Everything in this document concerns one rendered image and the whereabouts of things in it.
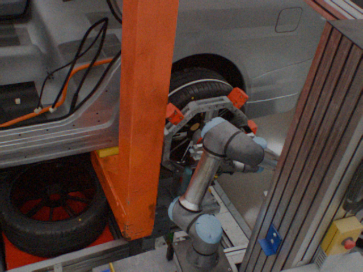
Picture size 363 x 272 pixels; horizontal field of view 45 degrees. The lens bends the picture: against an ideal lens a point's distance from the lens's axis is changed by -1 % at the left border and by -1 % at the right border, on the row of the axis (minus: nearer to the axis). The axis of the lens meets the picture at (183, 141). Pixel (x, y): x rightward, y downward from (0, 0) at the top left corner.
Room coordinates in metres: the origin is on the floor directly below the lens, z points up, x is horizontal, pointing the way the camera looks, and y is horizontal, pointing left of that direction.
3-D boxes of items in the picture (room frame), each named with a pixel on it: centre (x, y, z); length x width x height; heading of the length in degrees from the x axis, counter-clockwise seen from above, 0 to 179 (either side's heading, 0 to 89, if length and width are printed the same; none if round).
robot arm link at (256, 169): (1.64, -0.36, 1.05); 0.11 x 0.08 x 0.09; 102
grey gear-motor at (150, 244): (1.90, 0.17, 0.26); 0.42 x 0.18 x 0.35; 30
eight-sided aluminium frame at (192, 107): (2.03, -0.12, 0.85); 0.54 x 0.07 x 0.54; 120
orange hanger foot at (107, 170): (1.85, 0.37, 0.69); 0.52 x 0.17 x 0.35; 30
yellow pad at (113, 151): (2.00, 0.46, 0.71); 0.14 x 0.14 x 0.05; 30
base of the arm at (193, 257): (1.21, -0.17, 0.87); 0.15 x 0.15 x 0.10
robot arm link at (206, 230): (1.22, -0.16, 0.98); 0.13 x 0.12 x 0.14; 49
